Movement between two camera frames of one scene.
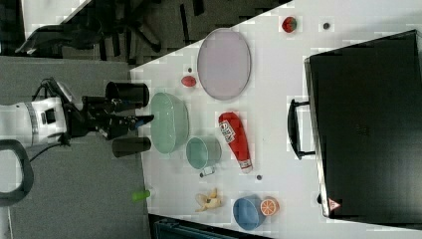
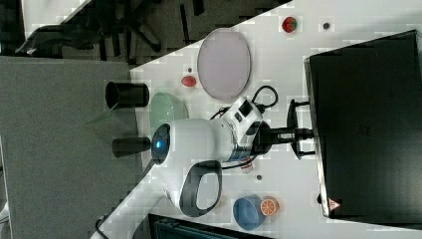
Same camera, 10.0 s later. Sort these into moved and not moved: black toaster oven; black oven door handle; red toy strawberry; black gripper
Moved: black gripper
Not moved: black oven door handle; black toaster oven; red toy strawberry
